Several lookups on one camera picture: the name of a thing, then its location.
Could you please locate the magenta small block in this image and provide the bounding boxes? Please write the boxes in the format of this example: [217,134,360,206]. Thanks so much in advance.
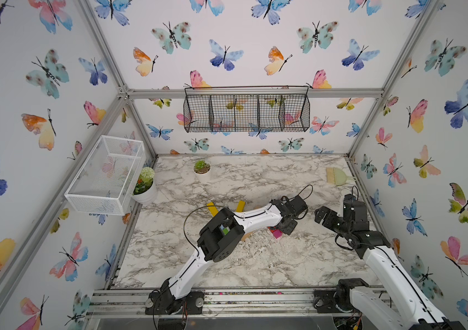
[271,229,283,239]

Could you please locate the yellow block long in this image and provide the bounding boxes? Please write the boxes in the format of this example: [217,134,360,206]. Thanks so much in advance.
[236,201,246,213]
[207,202,219,217]

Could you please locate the natural wood block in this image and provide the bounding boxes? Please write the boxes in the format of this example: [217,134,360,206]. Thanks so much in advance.
[242,233,252,241]

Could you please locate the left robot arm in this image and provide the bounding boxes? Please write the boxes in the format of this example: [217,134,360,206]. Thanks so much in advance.
[159,195,308,303]

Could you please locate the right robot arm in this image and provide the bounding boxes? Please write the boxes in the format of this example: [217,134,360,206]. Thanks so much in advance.
[315,194,464,329]

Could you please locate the green hand brush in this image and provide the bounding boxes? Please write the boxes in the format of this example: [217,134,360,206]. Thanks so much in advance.
[326,167,356,186]

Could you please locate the small potted succulent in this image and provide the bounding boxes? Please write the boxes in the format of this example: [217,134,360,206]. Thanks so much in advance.
[193,159,211,183]

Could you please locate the white pot flowering plant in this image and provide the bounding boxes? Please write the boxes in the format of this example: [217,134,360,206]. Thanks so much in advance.
[132,167,158,206]

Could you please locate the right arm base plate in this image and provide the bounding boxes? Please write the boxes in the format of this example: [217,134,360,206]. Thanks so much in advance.
[313,289,354,314]

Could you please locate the aluminium front rail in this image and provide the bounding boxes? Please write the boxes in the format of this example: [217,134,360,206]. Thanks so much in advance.
[87,286,402,319]

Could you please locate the black wire wall basket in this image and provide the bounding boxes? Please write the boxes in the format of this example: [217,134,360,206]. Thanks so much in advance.
[178,86,311,133]

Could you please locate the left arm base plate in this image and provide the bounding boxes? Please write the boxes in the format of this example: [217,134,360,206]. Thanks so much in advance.
[145,290,205,316]

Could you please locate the white mesh wall basket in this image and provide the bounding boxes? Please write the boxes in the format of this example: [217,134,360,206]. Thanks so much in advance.
[64,136,146,215]

